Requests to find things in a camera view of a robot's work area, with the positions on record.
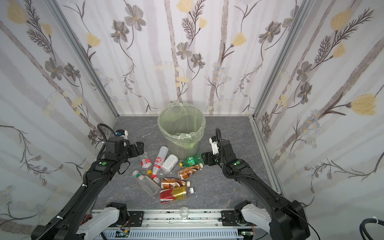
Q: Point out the brown coffee bottle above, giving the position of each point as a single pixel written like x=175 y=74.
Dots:
x=170 y=183
x=186 y=172

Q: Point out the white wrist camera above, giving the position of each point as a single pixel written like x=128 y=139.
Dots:
x=122 y=133
x=214 y=144

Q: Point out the small red label bottle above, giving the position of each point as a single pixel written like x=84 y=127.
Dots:
x=146 y=163

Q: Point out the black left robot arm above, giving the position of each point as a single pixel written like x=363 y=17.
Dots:
x=65 y=225

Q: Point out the small metal scissors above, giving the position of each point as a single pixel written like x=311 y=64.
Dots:
x=143 y=137

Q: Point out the green soda bottle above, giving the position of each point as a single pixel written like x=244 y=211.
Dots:
x=192 y=161

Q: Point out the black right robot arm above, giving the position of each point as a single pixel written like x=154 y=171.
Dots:
x=280 y=218

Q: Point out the green plastic waste bin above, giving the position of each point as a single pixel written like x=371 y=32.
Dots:
x=180 y=141

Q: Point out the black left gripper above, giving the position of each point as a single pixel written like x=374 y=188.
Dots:
x=136 y=149

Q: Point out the brown coffee bottle lower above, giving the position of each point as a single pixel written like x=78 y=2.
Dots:
x=170 y=183

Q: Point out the aluminium rail base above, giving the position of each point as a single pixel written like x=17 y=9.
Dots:
x=180 y=220

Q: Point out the clear glass bulb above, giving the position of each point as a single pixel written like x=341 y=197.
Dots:
x=184 y=212

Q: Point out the clear square bottle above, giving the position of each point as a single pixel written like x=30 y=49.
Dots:
x=147 y=183

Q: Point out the white slotted cable duct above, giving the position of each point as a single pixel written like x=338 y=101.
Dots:
x=178 y=234

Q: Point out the tall white red bottle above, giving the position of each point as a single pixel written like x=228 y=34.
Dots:
x=159 y=161

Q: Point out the brown coffee bottle upper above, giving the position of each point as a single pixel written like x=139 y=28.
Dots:
x=186 y=172

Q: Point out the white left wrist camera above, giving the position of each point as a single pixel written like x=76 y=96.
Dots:
x=122 y=133

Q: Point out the red yellow tea bottle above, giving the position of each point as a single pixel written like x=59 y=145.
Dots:
x=175 y=194

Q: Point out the green translucent bin liner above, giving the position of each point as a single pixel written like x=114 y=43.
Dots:
x=181 y=123

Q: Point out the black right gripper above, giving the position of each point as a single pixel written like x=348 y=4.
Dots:
x=208 y=157

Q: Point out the white label lying bottle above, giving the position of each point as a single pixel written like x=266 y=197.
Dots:
x=170 y=163

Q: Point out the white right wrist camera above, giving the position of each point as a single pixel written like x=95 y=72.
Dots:
x=214 y=144

